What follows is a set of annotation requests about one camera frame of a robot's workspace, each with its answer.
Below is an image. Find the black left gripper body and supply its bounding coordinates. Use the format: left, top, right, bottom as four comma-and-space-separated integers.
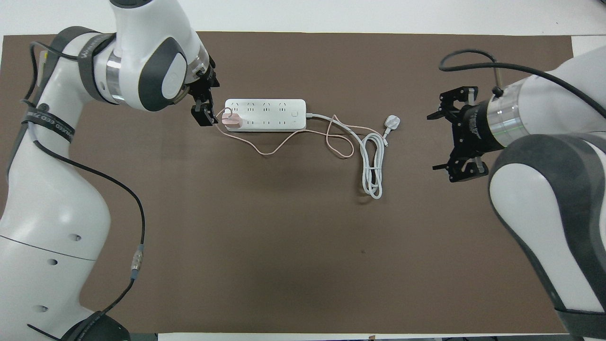
187, 53, 221, 106

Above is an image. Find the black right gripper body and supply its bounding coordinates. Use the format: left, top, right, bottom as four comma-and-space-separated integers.
451, 101, 496, 160

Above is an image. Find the pink charging cable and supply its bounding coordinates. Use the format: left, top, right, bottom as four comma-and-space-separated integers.
214, 108, 390, 158

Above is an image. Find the white power strip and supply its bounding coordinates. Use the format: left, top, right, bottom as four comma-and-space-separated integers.
224, 99, 307, 132

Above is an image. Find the brown table mat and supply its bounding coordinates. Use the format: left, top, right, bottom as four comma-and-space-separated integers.
1, 32, 574, 334

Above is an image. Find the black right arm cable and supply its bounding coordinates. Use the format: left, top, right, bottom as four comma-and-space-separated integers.
439, 49, 606, 119

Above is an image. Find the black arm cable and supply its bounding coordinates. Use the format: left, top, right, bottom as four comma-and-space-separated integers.
21, 40, 146, 341
439, 49, 606, 119

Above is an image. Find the white power cord with plug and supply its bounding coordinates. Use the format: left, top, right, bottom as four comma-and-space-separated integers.
306, 112, 402, 200

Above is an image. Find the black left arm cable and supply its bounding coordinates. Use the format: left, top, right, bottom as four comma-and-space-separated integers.
21, 40, 146, 341

